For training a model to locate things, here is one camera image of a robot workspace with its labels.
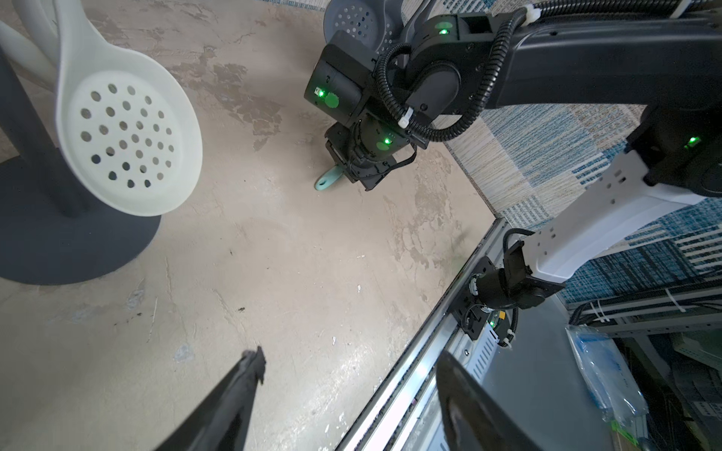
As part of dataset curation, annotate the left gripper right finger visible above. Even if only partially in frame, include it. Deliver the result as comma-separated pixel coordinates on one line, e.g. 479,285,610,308
435,351,540,451

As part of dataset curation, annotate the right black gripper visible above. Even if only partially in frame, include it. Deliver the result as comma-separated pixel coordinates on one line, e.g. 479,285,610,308
325,122,415,191

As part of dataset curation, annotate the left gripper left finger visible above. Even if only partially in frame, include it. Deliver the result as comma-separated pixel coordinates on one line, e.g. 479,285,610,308
156,348,266,451

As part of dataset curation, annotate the grey skimmer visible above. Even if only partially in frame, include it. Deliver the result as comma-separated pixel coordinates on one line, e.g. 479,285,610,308
323,0,404,54
314,165,344,192

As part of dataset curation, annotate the white skimmer front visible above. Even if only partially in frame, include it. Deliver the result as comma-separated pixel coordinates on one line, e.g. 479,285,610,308
1,1,59,92

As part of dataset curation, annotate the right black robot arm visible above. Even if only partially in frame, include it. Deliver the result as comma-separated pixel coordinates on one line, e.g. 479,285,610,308
305,1,721,347

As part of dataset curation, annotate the grey utensil rack stand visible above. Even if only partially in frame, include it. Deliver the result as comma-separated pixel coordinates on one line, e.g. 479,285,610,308
1,56,161,286

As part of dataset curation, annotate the clear plastic bag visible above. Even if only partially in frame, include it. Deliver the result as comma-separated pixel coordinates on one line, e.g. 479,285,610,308
565,325,649,427

